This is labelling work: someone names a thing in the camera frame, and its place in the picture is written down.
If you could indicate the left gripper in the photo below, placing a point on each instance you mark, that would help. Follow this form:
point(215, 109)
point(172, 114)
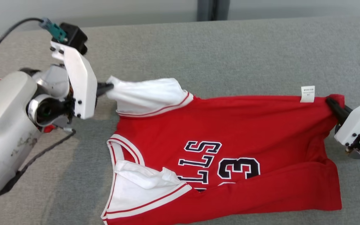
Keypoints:
point(53, 81)

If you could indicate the red Bulls basketball jersey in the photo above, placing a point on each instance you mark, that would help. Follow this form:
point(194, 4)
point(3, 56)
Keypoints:
point(230, 125)

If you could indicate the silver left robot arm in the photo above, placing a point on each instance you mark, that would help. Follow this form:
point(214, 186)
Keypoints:
point(2, 125)

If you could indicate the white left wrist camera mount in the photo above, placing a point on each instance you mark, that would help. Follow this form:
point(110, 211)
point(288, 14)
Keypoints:
point(80, 81)

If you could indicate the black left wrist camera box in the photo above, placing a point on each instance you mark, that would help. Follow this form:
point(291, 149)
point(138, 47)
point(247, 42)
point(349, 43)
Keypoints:
point(73, 36)

